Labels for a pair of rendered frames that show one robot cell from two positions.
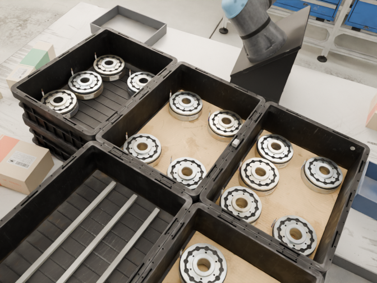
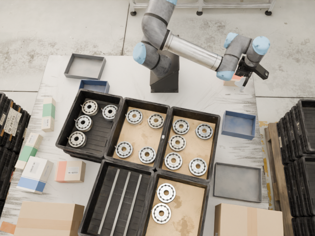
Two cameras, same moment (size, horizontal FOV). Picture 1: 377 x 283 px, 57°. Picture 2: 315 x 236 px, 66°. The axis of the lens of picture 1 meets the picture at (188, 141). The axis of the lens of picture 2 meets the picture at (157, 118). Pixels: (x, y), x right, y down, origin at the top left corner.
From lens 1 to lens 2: 0.65 m
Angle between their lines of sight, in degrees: 16
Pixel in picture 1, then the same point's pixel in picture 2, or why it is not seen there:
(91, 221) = (116, 189)
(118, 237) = (130, 192)
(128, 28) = (85, 66)
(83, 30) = (61, 76)
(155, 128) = (125, 134)
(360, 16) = not seen: outside the picture
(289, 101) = (183, 84)
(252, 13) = (150, 60)
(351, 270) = (226, 165)
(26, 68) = (47, 118)
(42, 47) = (48, 101)
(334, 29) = not seen: outside the picture
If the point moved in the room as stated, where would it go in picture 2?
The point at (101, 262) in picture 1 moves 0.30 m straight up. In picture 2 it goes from (127, 204) to (116, 198)
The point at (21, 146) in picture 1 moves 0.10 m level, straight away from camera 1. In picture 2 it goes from (69, 164) to (58, 154)
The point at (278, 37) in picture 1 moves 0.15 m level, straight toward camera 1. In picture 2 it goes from (167, 64) to (167, 84)
